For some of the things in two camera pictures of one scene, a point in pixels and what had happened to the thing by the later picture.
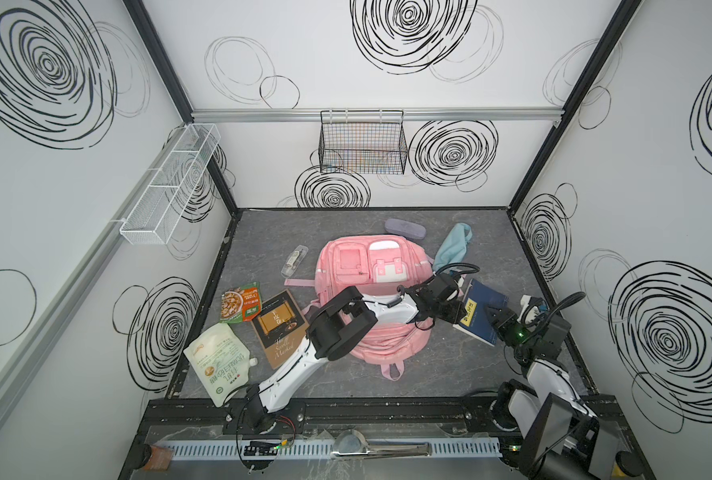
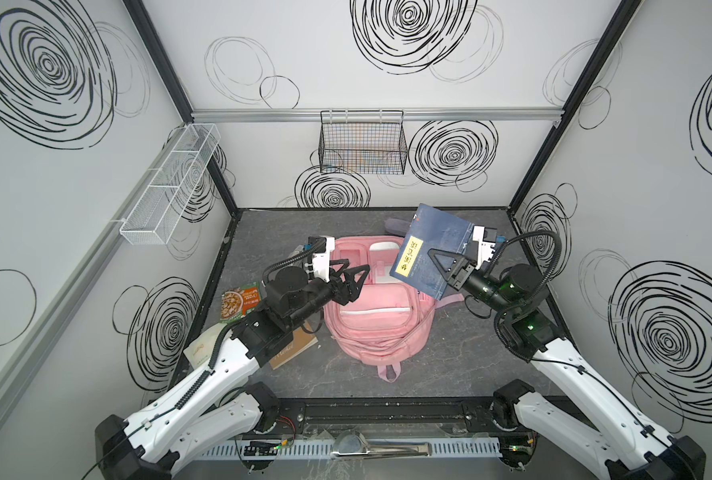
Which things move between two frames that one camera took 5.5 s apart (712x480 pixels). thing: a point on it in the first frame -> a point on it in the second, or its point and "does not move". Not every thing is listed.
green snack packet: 241,304 does not move
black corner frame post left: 149,33 does not move
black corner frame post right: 622,16 does not move
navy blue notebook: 478,322 -> 429,230
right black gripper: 509,318 -> 461,274
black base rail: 324,414 does not move
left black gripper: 452,294 -> 335,285
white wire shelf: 153,219 does not move
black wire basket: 367,142 does not move
